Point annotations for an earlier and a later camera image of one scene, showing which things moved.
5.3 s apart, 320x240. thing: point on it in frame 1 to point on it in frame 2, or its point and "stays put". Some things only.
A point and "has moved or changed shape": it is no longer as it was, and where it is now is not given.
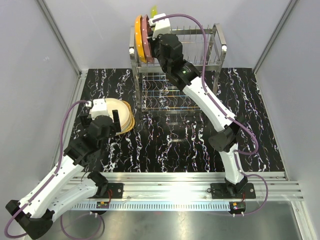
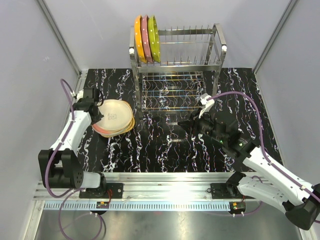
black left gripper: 116,125 to 97,119
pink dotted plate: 147,36 stays put
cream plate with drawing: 113,104 stays put
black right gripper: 156,41 to 194,122
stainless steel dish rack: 204,46 stays put
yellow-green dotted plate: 153,11 has moved or changed shape
